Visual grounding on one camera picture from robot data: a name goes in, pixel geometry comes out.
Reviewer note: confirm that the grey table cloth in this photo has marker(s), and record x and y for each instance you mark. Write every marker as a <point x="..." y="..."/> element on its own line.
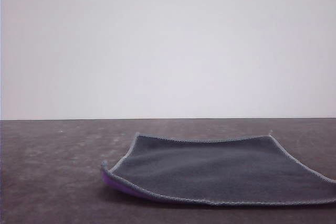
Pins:
<point x="52" y="182"/>

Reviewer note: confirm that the purple towel with grey hem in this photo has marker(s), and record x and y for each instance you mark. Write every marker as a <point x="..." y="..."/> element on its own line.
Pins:
<point x="210" y="171"/>

